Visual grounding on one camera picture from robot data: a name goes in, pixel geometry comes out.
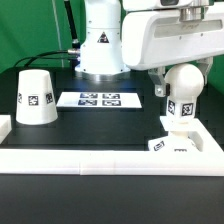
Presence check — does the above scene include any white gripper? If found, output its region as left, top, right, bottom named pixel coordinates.
left=122, top=8, right=224, bottom=97

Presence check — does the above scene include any white lamp bulb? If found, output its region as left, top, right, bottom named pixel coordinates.
left=165, top=64, right=204, bottom=123

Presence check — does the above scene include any white lamp base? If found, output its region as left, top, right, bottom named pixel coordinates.
left=147, top=115, right=206, bottom=153

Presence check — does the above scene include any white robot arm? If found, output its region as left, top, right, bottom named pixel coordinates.
left=76, top=0, right=224, bottom=97

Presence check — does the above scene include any white lamp shade cone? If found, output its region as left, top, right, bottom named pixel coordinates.
left=16, top=69, right=58, bottom=125

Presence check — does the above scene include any white marker sheet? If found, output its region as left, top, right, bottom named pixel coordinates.
left=57, top=92, right=141, bottom=109

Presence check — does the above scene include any white foam border frame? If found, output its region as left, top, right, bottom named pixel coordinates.
left=0, top=122, right=224, bottom=176

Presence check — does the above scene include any black cable bundle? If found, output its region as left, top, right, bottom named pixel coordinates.
left=13, top=48, right=81, bottom=68

